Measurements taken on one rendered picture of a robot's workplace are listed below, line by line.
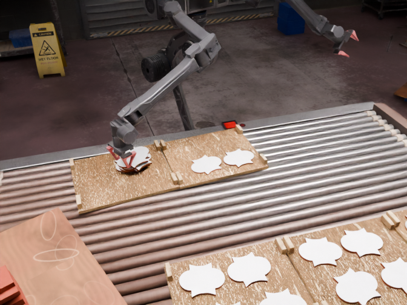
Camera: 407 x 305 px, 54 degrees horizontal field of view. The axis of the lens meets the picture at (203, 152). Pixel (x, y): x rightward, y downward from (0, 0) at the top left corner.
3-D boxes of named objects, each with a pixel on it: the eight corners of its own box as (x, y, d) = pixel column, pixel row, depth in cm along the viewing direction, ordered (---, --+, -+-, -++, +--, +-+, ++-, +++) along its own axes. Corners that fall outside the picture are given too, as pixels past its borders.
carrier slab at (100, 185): (70, 164, 183) (69, 161, 182) (157, 145, 195) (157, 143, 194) (79, 214, 156) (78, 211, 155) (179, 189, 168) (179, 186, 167)
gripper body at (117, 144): (122, 156, 163) (119, 140, 159) (107, 146, 169) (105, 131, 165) (134, 149, 167) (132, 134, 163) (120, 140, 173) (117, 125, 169)
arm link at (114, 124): (119, 115, 164) (106, 120, 161) (128, 122, 159) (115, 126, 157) (122, 130, 168) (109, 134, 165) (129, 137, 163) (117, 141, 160)
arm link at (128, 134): (137, 117, 169) (126, 104, 162) (152, 128, 161) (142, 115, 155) (117, 137, 167) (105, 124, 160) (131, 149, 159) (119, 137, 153)
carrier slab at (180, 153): (159, 145, 194) (158, 143, 193) (237, 129, 205) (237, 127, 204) (180, 189, 167) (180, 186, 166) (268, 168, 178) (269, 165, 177)
